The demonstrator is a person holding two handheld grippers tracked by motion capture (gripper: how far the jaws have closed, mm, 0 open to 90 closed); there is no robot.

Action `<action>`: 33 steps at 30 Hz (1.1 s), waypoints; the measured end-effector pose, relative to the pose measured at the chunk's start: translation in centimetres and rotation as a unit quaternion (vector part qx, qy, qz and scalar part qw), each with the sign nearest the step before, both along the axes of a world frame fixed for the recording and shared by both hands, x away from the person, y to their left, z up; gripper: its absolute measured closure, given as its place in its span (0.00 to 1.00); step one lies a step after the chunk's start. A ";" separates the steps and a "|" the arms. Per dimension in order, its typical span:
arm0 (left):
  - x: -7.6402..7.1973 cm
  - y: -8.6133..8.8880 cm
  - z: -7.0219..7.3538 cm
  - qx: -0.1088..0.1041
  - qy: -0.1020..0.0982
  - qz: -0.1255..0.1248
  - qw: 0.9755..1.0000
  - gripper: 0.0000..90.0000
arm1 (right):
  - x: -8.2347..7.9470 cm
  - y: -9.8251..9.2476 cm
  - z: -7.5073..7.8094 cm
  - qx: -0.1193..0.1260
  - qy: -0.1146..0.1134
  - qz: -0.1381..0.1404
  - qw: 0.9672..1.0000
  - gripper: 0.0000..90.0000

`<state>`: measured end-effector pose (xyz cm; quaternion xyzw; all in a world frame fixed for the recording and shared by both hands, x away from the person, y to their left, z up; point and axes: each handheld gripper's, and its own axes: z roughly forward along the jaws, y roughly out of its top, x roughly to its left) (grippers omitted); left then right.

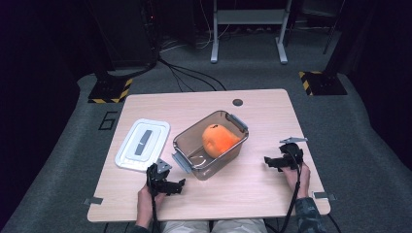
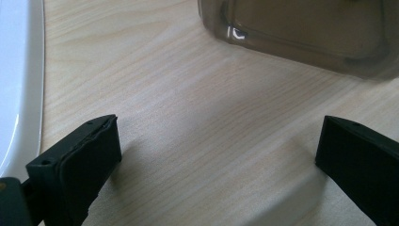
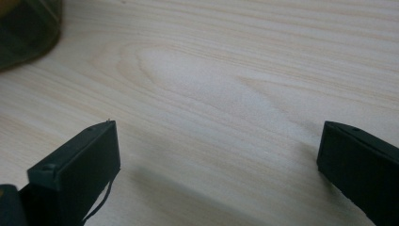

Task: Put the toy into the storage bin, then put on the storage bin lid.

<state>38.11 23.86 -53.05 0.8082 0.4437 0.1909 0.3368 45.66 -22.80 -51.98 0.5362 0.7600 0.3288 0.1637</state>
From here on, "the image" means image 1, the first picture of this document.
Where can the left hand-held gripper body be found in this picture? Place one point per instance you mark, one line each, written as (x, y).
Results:
(157, 181)

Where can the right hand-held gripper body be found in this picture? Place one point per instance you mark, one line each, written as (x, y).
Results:
(293, 155)

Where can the white box lid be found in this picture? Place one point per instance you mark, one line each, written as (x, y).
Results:
(136, 152)

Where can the clear brown storage box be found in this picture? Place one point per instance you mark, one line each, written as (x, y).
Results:
(191, 145)

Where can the orange plush toy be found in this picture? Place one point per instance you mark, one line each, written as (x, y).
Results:
(218, 140)

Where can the person's left hand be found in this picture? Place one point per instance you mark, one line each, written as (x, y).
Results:
(145, 207)

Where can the person's right hand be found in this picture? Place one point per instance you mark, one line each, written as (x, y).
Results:
(302, 183)

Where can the person's left leg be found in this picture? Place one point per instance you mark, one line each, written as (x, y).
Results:
(186, 227)

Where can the person's leg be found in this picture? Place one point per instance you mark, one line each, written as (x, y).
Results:
(239, 226)
(186, 227)

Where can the round black table grommet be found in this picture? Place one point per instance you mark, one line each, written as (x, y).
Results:
(237, 102)

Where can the person's right leg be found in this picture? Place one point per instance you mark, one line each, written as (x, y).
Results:
(239, 226)

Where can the black yellow striped stand base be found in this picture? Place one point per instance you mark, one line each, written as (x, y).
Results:
(324, 83)
(108, 90)

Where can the dark computer cabinet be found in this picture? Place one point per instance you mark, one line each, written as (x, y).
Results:
(129, 32)

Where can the grey metal table bracket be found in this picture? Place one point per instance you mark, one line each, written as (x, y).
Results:
(324, 195)
(94, 201)

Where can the white metal stand frame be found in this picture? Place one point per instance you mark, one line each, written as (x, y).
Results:
(249, 16)

